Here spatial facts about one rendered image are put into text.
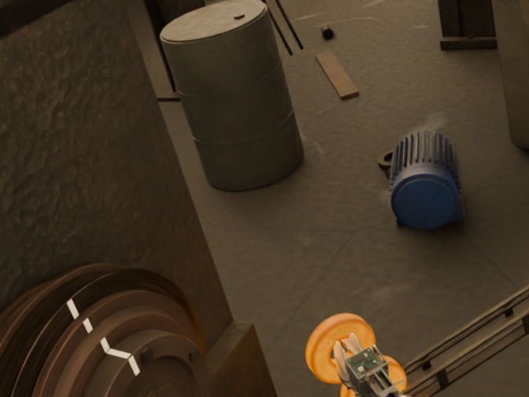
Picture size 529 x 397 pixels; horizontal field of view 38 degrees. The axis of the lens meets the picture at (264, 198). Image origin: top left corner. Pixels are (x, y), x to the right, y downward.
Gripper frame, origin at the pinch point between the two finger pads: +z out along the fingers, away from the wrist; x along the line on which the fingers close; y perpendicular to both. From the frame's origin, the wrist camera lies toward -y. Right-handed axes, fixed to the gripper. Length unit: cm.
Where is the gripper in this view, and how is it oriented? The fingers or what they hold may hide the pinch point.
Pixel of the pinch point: (338, 341)
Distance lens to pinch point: 168.2
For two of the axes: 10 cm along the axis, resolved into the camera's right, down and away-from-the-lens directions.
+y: -1.4, -7.0, -7.1
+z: -4.5, -5.9, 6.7
